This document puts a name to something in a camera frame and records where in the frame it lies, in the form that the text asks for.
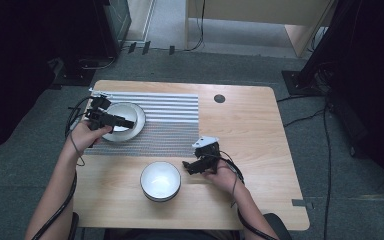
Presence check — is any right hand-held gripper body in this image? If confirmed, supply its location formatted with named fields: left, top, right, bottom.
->
left=192, top=135, right=222, bottom=175

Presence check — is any person's right hand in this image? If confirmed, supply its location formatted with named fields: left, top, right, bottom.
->
left=202, top=162, right=245, bottom=195

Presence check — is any beige wooden furniture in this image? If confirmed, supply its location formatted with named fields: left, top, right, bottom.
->
left=184, top=0, right=335, bottom=58

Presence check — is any black stand with base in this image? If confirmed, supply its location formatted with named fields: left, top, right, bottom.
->
left=281, top=0, right=358, bottom=97

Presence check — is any black hanging cable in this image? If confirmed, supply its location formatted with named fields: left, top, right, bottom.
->
left=182, top=0, right=207, bottom=53

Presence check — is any white plate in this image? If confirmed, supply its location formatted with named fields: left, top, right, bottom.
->
left=104, top=101, right=147, bottom=143

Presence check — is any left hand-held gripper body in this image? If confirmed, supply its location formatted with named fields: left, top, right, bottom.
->
left=84, top=87, right=115, bottom=131

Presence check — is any black cabinet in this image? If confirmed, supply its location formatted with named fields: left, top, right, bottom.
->
left=93, top=0, right=133, bottom=58

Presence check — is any grey tape strip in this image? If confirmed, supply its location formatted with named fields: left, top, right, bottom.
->
left=291, top=198, right=315, bottom=211

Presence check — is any person's left hand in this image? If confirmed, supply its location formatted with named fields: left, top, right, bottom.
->
left=68, top=120, right=113, bottom=153

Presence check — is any black stand base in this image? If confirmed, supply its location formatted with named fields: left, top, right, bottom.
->
left=53, top=58, right=97, bottom=88

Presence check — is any black floor cable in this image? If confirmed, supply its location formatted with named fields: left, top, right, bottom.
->
left=282, top=107, right=328, bottom=128
left=275, top=94, right=328, bottom=103
left=321, top=101, right=334, bottom=240

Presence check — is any grey striped placemat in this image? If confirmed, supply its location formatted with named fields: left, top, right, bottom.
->
left=83, top=90, right=200, bottom=158

